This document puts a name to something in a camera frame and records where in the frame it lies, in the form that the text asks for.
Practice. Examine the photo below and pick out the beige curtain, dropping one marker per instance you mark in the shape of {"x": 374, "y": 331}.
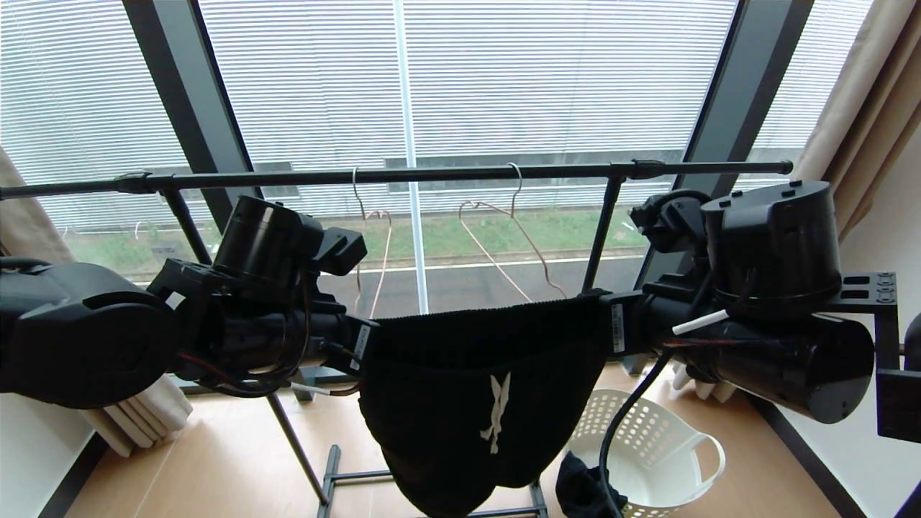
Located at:
{"x": 144, "y": 417}
{"x": 870, "y": 108}

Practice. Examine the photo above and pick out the black shorts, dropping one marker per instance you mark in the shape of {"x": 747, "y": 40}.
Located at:
{"x": 446, "y": 374}

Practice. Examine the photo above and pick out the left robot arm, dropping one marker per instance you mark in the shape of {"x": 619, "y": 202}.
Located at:
{"x": 86, "y": 331}

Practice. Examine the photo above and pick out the black garment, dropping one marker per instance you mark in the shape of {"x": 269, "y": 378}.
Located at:
{"x": 579, "y": 489}

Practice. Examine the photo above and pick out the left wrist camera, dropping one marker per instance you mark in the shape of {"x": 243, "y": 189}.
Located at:
{"x": 342, "y": 252}

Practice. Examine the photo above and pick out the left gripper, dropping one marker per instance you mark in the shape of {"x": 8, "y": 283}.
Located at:
{"x": 288, "y": 338}

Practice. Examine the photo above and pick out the black clothes rack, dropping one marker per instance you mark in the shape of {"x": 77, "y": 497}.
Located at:
{"x": 432, "y": 174}

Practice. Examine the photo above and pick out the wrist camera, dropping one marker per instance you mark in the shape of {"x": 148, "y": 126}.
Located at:
{"x": 342, "y": 252}
{"x": 669, "y": 223}

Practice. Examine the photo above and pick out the pink clothes hanger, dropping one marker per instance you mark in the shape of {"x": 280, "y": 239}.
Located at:
{"x": 496, "y": 259}
{"x": 380, "y": 270}

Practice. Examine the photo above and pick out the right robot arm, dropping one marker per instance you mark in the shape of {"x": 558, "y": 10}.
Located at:
{"x": 777, "y": 244}

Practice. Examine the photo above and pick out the white laundry basket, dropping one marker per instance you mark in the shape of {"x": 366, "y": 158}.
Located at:
{"x": 669, "y": 467}

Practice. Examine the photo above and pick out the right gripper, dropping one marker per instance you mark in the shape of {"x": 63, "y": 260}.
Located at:
{"x": 777, "y": 360}

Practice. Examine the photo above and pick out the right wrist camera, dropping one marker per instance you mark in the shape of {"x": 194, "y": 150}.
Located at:
{"x": 669, "y": 223}

